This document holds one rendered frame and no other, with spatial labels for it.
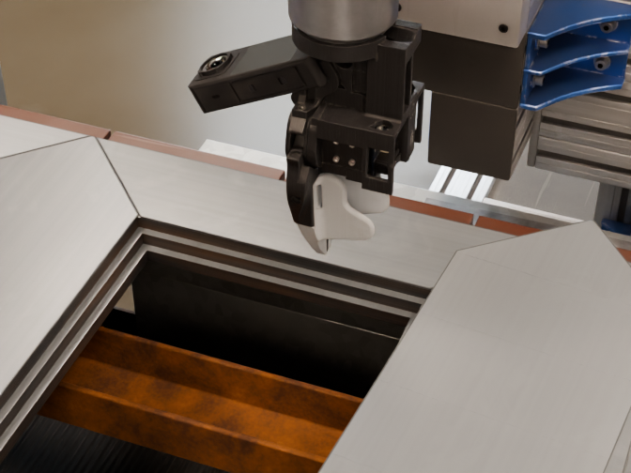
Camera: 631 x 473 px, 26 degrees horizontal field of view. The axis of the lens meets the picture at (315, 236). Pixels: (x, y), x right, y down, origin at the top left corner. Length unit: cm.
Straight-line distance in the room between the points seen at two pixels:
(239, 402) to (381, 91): 40
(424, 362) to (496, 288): 10
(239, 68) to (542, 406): 33
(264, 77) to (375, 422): 26
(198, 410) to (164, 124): 157
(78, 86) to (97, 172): 167
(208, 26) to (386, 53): 215
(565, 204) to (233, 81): 132
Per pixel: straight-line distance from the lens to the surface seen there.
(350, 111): 96
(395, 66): 93
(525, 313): 109
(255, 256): 115
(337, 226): 103
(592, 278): 113
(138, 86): 288
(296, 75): 95
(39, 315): 110
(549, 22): 135
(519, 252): 114
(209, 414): 124
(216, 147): 154
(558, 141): 150
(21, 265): 115
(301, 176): 98
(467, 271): 112
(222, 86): 99
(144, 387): 127
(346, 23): 90
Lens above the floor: 159
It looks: 40 degrees down
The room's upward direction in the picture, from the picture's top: straight up
